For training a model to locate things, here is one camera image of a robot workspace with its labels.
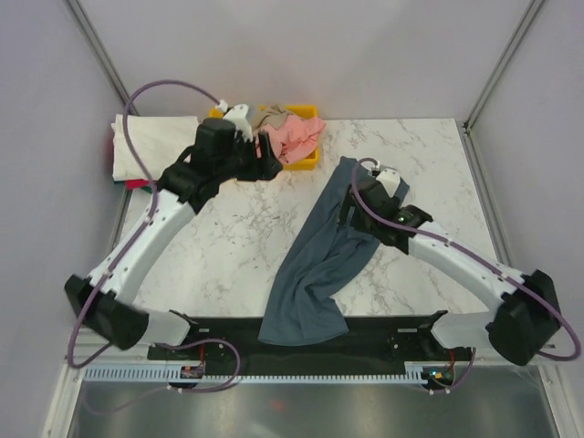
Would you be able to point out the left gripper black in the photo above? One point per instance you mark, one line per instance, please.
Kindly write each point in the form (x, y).
(265, 168)

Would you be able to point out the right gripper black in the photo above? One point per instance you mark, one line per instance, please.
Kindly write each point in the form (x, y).
(354, 221)

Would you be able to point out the blue-grey t-shirt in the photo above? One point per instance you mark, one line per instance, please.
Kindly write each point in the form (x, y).
(324, 258)

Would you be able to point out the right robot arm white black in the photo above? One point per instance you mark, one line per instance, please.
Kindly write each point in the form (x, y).
(522, 310)

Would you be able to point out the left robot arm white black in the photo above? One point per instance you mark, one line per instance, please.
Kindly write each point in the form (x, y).
(103, 300)

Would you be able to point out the pink t-shirt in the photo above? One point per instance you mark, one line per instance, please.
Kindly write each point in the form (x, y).
(296, 139)

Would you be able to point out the beige t-shirt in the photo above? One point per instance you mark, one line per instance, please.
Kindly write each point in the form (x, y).
(272, 115)

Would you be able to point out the folded white t-shirt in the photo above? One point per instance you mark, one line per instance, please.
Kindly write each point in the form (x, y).
(158, 141)

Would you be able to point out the folded red t-shirt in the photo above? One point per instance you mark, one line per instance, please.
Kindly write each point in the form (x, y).
(137, 184)

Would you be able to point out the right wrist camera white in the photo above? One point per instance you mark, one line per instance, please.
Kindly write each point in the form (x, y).
(388, 177)

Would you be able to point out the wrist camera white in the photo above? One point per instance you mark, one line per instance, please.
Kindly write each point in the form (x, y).
(240, 115)
(388, 177)

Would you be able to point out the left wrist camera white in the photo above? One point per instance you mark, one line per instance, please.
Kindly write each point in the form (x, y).
(240, 115)

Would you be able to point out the right aluminium post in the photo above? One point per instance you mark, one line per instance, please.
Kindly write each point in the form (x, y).
(520, 33)

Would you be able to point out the aluminium post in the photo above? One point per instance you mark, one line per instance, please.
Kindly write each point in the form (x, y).
(100, 53)
(520, 33)

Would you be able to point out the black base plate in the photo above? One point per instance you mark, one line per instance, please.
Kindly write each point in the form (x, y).
(373, 346)

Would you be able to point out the white slotted cable duct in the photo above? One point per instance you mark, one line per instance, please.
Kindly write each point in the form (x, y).
(160, 373)

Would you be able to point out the left aluminium post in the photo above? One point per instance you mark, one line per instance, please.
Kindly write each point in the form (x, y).
(100, 53)

